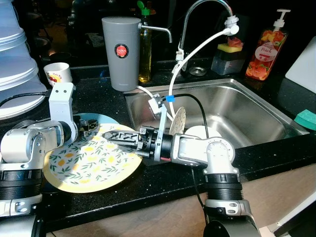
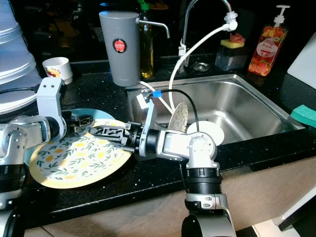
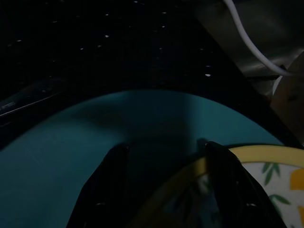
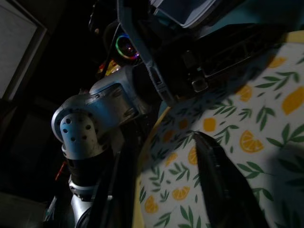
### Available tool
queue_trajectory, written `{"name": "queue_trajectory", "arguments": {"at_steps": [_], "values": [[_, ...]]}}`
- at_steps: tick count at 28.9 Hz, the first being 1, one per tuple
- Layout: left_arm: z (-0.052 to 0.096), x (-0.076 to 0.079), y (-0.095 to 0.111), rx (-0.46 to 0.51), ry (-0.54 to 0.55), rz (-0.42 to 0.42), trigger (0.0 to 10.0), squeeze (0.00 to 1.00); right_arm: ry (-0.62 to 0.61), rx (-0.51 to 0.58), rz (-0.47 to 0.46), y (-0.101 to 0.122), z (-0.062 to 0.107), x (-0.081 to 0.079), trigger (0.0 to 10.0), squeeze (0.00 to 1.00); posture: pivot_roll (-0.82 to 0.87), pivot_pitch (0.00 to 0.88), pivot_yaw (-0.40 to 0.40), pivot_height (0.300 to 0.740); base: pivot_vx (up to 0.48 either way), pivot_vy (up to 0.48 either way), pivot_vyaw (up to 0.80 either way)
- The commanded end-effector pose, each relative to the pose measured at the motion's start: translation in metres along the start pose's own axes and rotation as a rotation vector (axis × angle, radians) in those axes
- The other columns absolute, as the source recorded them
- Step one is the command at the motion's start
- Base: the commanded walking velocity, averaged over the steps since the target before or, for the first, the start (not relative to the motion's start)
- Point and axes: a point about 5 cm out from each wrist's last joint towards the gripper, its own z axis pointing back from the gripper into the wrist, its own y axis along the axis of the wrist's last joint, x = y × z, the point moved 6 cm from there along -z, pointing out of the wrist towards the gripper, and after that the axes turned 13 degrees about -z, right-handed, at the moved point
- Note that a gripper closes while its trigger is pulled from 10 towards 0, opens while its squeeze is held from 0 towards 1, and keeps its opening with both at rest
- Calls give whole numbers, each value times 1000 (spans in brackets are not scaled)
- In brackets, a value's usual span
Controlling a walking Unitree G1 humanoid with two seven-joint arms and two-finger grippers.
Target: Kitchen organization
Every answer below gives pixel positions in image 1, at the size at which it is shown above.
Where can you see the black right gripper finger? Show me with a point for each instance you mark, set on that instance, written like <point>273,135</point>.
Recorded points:
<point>131,146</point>
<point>123,136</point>

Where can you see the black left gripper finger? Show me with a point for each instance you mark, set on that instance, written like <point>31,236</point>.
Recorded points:
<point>95,131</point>
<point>95,122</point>

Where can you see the light blue plate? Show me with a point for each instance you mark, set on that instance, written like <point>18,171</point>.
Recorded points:
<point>101,119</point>

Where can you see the lemon print cream plate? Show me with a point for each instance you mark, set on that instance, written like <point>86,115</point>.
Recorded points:
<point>84,163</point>

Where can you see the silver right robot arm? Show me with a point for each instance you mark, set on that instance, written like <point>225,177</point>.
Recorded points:
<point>217,153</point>

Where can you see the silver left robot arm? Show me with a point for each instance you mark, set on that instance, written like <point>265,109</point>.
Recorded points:
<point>24,143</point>

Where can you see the chrome gooseneck kitchen faucet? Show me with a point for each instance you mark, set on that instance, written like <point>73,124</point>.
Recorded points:
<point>180,37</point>

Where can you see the white round dish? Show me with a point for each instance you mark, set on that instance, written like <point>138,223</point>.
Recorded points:
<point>197,132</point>

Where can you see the white printed mug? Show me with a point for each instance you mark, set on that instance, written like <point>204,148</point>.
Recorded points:
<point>58,74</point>

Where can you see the grey water filter canister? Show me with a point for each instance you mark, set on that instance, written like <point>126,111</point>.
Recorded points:
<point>121,69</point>

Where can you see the olive oil glass bottle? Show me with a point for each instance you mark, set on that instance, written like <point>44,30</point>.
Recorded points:
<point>144,59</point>

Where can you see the green sponge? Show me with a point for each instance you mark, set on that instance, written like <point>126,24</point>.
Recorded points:
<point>306,118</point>

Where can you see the white tiered storage container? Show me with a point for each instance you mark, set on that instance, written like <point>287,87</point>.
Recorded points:
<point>15,64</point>

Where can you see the white board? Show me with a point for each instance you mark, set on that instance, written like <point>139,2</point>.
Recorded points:
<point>303,69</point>

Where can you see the stainless steel sink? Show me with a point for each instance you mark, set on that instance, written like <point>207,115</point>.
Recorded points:
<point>247,113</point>

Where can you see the dark clear sponge holder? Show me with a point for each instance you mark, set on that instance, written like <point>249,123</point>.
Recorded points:
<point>224,64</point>

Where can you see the small chrome filter tap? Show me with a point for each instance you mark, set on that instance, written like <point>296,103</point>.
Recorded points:
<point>158,28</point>

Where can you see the yellow sponge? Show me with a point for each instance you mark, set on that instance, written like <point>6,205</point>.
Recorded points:
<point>226,48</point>

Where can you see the white edged side panel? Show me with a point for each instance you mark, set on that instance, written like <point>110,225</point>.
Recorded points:
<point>296,212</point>

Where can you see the red scouring pad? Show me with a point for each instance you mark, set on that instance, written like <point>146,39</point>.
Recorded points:
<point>236,41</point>

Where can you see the peach dish soap pump bottle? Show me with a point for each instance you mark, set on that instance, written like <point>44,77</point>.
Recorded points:
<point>264,54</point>

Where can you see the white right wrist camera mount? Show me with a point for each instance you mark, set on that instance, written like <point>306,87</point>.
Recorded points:
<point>162,128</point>

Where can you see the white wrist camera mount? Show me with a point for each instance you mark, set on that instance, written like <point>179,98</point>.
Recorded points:
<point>162,128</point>
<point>61,103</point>

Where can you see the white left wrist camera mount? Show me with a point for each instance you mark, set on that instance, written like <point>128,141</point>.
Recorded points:
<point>61,103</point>

